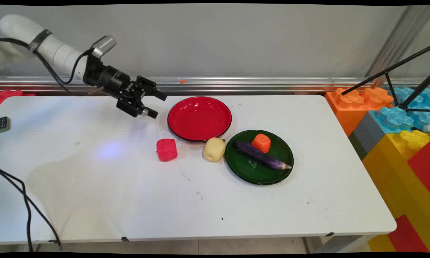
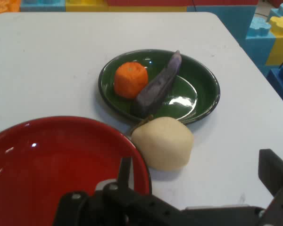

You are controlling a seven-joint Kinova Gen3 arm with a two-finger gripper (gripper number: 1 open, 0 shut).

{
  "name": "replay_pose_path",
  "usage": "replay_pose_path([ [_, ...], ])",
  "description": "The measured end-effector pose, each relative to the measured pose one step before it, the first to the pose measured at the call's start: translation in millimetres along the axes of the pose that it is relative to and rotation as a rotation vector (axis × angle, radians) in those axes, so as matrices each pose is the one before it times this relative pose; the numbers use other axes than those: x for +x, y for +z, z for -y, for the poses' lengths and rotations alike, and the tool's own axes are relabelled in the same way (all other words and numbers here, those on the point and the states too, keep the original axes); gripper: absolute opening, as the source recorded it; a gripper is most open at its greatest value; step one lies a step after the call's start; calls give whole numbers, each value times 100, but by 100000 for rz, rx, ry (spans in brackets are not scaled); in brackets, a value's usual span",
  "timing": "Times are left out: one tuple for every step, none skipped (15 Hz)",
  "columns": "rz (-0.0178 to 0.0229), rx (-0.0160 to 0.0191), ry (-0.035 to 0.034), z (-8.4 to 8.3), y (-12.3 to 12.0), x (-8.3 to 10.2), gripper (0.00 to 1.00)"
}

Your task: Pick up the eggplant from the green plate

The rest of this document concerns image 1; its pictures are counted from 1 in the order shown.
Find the orange toy fruit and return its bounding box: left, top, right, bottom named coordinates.
left=251, top=134, right=271, bottom=153

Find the yellow giant building block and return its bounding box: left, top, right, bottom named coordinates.
left=362, top=129, right=430, bottom=253

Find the dark green round plate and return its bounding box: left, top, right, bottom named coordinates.
left=225, top=130, right=294, bottom=186

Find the black table cable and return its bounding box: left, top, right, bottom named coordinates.
left=0, top=168, right=34, bottom=252
left=0, top=168, right=63, bottom=251

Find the red cloth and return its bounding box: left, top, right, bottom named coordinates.
left=0, top=90, right=36, bottom=108

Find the black tripod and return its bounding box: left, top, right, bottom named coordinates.
left=340, top=43, right=430, bottom=114

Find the red toy fruit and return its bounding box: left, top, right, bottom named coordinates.
left=156, top=138, right=178, bottom=162

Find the red giant building block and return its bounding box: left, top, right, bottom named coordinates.
left=407, top=139, right=430, bottom=197
left=387, top=214, right=430, bottom=253

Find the black camera cable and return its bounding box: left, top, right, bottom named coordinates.
left=0, top=38, right=95, bottom=85

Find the light blue giant building block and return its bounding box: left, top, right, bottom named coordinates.
left=369, top=86, right=430, bottom=134

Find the grey giant building block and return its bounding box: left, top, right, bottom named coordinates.
left=353, top=111, right=387, bottom=156

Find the aluminium wall rail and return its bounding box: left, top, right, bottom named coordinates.
left=0, top=76, right=430, bottom=95

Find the red round plate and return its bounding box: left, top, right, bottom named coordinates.
left=167, top=96, right=232, bottom=142

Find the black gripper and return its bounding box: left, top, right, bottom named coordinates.
left=83, top=54, right=168, bottom=120

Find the purple toy eggplant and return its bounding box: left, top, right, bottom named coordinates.
left=235, top=140, right=293, bottom=171

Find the dark green giant building block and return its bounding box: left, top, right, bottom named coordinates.
left=348, top=132, right=368, bottom=161

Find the grey arm strap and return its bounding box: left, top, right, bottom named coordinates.
left=28, top=29, right=53, bottom=53

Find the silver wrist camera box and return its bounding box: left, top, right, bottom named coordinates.
left=91, top=35, right=117, bottom=59

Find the orange giant building block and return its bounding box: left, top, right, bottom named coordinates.
left=325, top=87, right=395, bottom=137

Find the pale yellow toy fruit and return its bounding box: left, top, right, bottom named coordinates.
left=203, top=137, right=226, bottom=162

